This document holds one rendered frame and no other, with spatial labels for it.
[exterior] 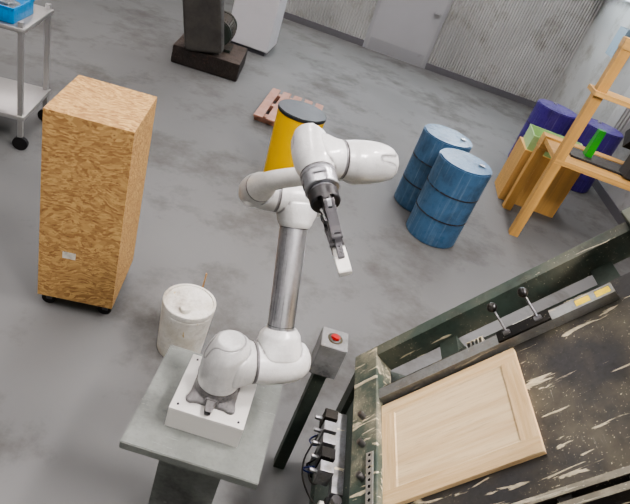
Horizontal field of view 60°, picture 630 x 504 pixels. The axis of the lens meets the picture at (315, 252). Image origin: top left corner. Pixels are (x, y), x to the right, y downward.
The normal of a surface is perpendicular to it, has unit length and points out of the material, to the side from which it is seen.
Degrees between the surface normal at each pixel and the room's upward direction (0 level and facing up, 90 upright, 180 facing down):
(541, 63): 90
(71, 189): 90
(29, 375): 0
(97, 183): 90
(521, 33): 90
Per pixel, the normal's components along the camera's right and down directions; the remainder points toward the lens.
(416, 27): -0.13, 0.53
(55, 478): 0.29, -0.79
